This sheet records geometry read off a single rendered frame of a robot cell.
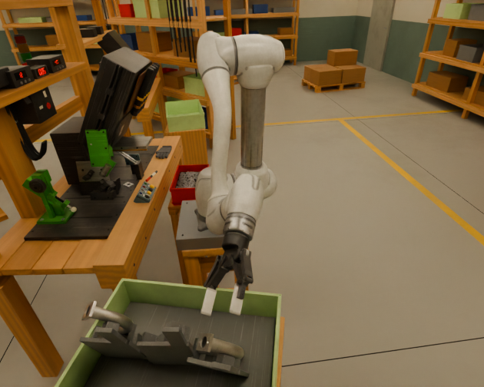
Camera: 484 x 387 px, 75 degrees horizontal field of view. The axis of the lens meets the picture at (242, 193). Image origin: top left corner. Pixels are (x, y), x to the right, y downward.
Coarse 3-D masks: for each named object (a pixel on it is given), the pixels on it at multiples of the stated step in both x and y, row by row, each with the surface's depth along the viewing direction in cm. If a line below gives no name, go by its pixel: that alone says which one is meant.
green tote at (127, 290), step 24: (120, 288) 119; (144, 288) 122; (168, 288) 120; (192, 288) 117; (216, 288) 117; (120, 312) 120; (240, 312) 120; (264, 312) 118; (72, 360) 95; (96, 360) 106; (72, 384) 95
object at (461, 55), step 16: (432, 16) 582; (448, 16) 549; (464, 16) 526; (480, 16) 489; (432, 32) 593; (448, 32) 602; (448, 48) 561; (464, 48) 521; (480, 48) 496; (464, 64) 515; (480, 64) 490; (416, 80) 640; (432, 80) 606; (448, 80) 568; (464, 80) 567; (480, 80) 499; (448, 96) 562; (464, 96) 532; (480, 96) 504; (464, 112) 529; (480, 112) 493
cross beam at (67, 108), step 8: (64, 104) 217; (72, 104) 226; (80, 104) 237; (64, 112) 215; (72, 112) 226; (48, 120) 198; (56, 120) 206; (64, 120) 215; (32, 128) 183; (40, 128) 190; (48, 128) 198; (32, 136) 183; (40, 136) 190
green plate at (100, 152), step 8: (88, 136) 175; (96, 136) 175; (104, 136) 175; (88, 144) 176; (96, 144) 176; (104, 144) 176; (96, 152) 178; (104, 152) 178; (112, 152) 185; (96, 160) 179; (104, 160) 179
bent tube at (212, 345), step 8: (200, 336) 78; (208, 336) 75; (200, 344) 77; (208, 344) 74; (216, 344) 76; (224, 344) 78; (232, 344) 79; (200, 352) 97; (208, 352) 94; (216, 352) 91; (224, 352) 77; (232, 352) 78; (240, 352) 80
